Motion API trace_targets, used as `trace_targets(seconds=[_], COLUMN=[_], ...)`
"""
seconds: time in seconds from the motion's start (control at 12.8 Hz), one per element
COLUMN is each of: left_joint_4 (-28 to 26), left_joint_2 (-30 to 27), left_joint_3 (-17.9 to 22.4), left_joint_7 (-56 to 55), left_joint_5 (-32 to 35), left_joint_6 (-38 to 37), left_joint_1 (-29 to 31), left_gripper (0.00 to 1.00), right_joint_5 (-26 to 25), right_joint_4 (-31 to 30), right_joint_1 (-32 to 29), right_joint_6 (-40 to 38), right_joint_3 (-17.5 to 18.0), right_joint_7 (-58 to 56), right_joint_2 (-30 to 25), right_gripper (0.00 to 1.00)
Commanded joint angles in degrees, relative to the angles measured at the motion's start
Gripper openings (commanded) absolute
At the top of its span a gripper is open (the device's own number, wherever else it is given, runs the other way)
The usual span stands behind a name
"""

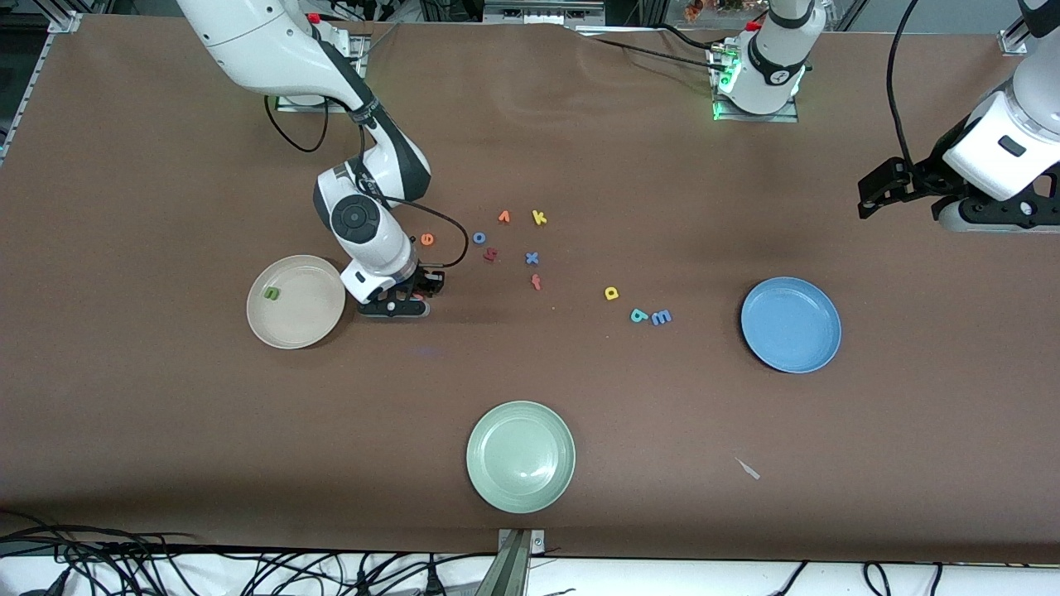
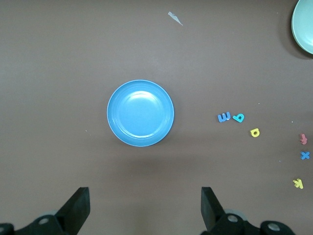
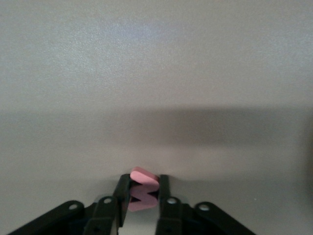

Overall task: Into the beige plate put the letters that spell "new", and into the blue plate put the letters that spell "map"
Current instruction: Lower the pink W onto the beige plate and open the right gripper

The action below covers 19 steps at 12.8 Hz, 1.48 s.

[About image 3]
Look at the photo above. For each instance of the pink foam letter w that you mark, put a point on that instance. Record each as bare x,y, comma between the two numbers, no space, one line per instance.
144,177

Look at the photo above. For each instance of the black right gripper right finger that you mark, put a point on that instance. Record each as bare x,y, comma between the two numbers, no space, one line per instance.
171,218

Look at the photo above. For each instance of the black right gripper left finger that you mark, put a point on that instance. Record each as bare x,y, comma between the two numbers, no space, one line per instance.
102,215

